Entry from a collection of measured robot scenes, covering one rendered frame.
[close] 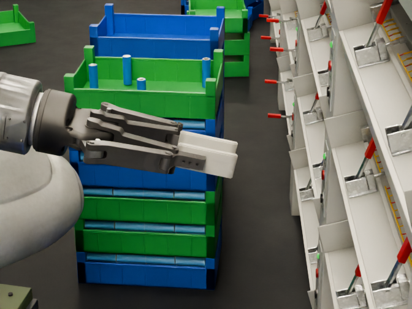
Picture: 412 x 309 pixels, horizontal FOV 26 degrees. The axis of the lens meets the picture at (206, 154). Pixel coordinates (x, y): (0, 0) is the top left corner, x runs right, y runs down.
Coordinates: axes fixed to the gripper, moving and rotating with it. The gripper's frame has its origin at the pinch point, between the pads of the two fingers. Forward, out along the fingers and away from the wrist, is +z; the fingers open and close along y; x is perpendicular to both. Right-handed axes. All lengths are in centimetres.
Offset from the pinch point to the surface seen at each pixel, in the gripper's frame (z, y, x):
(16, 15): -74, -264, -76
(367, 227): 22.6, -4.8, -7.6
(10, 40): -70, -234, -77
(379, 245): 23.4, 0.2, -7.2
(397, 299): 23.3, 13.0, -6.5
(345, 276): 26.8, -22.4, -25.8
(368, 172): 23.0, -14.5, -4.4
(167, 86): -6, -84, -24
